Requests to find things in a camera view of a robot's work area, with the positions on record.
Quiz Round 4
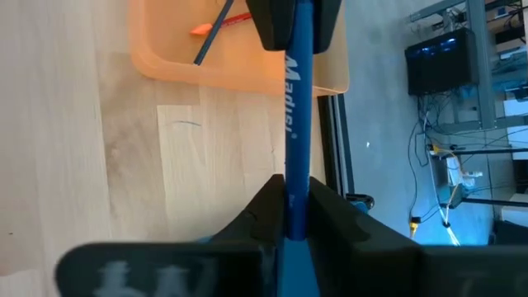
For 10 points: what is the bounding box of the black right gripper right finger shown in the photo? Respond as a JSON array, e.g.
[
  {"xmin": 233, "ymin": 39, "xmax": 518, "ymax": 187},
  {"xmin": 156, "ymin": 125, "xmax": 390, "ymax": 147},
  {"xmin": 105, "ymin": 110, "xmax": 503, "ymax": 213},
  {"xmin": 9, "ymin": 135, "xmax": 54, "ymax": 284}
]
[{"xmin": 307, "ymin": 177, "xmax": 528, "ymax": 297}]

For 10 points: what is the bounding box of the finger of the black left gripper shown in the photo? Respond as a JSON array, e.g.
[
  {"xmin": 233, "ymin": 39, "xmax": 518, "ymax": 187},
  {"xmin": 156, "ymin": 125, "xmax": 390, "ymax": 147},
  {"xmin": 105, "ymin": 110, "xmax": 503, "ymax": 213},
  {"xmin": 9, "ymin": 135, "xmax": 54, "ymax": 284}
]
[
  {"xmin": 312, "ymin": 0, "xmax": 343, "ymax": 54},
  {"xmin": 246, "ymin": 0, "xmax": 296, "ymax": 52}
]

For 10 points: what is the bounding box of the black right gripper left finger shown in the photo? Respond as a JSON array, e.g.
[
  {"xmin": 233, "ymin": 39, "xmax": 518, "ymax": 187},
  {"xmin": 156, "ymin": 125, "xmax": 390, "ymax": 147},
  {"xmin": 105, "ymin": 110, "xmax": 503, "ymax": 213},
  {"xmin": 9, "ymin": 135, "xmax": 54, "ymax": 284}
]
[{"xmin": 55, "ymin": 174, "xmax": 286, "ymax": 297}]

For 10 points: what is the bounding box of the red pencil orange eraser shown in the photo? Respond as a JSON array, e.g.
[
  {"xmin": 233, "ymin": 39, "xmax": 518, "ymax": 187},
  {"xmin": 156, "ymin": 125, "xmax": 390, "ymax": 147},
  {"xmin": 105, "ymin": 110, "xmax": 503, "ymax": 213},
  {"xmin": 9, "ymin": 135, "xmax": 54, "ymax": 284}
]
[{"xmin": 189, "ymin": 12, "xmax": 253, "ymax": 36}]

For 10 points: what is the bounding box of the blue pencil white print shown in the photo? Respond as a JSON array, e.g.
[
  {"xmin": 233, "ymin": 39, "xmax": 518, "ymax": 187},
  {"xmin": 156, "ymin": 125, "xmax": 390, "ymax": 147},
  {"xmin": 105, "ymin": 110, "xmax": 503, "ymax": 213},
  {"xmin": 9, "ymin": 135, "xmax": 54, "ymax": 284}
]
[{"xmin": 279, "ymin": 0, "xmax": 322, "ymax": 297}]

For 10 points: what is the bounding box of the translucent orange plastic bin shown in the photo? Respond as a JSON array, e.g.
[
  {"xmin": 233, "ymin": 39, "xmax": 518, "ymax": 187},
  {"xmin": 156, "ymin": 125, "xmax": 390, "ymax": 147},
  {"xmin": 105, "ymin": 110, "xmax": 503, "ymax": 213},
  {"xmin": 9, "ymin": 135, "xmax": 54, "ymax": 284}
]
[{"xmin": 127, "ymin": 0, "xmax": 351, "ymax": 98}]

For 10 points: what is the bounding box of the black table foot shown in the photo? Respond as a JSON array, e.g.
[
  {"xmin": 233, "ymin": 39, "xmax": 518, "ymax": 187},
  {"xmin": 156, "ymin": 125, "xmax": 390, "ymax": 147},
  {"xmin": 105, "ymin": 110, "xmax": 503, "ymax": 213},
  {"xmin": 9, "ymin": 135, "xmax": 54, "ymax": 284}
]
[{"xmin": 345, "ymin": 192, "xmax": 375, "ymax": 215}]

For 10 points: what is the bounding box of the dark blue pencil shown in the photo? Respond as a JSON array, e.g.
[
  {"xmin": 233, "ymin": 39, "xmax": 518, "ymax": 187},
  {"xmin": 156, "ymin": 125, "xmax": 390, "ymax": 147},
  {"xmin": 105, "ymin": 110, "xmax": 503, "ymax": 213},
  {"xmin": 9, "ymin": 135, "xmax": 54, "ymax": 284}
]
[{"xmin": 192, "ymin": 0, "xmax": 235, "ymax": 67}]

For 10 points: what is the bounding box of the black computer tower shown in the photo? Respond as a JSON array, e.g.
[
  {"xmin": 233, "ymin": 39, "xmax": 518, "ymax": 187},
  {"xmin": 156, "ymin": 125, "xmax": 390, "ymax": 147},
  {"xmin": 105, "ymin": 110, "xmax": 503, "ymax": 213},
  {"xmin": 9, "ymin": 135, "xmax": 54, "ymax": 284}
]
[{"xmin": 403, "ymin": 27, "xmax": 480, "ymax": 97}]

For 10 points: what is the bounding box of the white power adapter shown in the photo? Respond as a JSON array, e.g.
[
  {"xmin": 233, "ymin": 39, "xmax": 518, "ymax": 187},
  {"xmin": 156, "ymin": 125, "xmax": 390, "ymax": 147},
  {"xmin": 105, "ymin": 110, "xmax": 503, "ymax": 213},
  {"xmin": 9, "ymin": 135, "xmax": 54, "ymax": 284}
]
[{"xmin": 445, "ymin": 156, "xmax": 483, "ymax": 187}]

